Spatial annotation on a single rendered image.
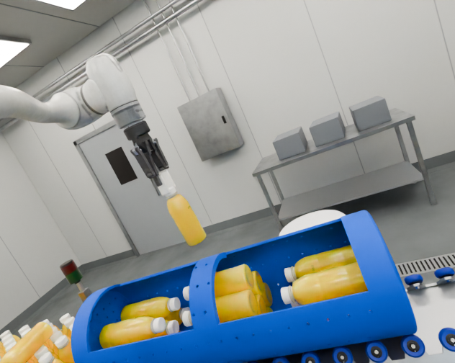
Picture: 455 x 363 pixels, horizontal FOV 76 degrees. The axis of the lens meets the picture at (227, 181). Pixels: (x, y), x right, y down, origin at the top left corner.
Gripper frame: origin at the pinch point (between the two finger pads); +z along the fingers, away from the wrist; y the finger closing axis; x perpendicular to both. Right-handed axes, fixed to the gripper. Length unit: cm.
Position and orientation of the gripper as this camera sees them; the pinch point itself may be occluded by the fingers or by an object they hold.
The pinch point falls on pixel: (165, 182)
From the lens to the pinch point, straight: 96.5
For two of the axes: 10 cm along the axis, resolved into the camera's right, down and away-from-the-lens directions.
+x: -8.8, 3.2, 3.6
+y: 2.4, -3.6, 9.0
